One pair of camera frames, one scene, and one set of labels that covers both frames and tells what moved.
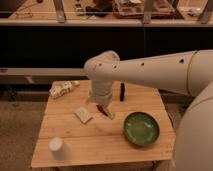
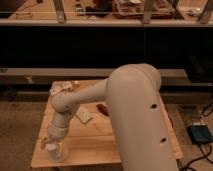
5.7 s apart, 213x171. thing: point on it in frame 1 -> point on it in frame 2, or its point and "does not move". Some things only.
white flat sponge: [83, 115] does not move
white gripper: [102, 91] -> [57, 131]
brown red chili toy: [102, 109] does not move
